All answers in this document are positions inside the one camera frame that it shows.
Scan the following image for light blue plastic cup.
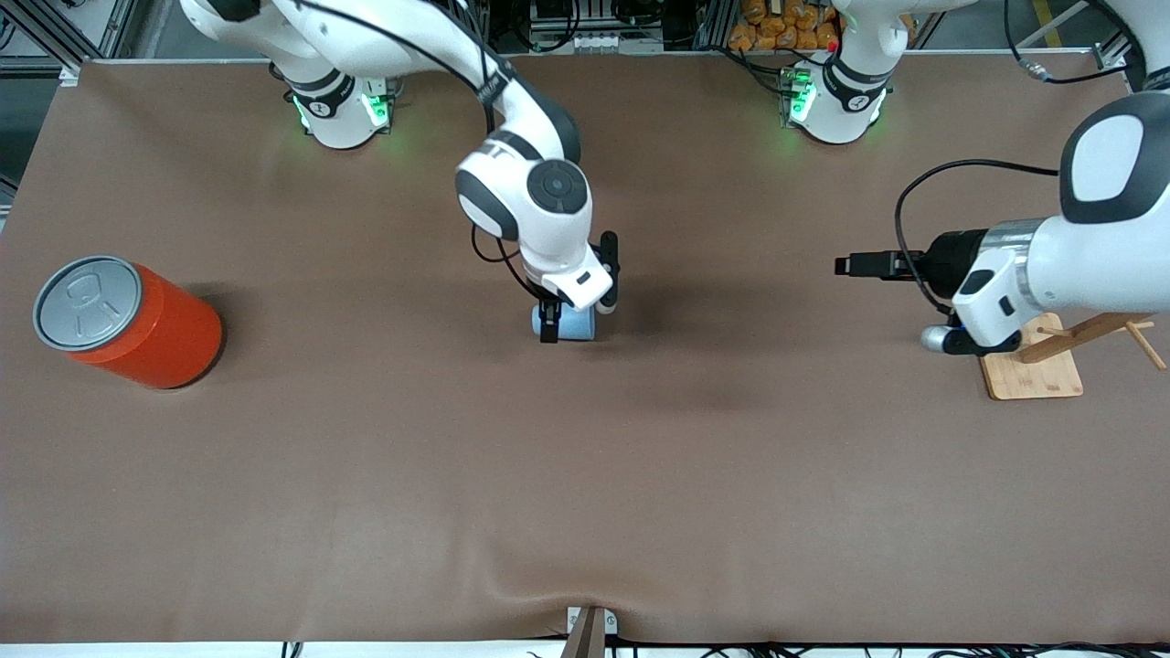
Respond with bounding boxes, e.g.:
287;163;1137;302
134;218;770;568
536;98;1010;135
532;304;598;343

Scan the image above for brown table mat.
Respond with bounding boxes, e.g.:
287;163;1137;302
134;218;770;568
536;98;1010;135
0;50;1170;645

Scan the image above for wooden mug tree rack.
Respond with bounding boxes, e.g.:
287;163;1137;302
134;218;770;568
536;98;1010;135
980;311;1170;401

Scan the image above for orange snack pile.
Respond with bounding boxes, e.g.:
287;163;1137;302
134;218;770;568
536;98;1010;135
729;0;842;52

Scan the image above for orange can grey lid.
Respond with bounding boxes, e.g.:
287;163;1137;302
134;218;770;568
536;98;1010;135
33;255;224;391

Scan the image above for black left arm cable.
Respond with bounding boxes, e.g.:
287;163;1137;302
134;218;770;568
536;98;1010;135
894;0;1143;319

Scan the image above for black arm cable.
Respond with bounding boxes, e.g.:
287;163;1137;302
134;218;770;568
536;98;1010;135
894;0;1143;319
292;0;549;302

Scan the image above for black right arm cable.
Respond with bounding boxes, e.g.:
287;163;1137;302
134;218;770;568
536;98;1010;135
292;0;549;302

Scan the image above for aluminium frame profile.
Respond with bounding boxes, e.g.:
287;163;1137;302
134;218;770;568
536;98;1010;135
1092;27;1134;74
0;0;138;74

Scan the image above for brown camera support beam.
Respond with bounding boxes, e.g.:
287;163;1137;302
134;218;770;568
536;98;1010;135
560;608;607;658

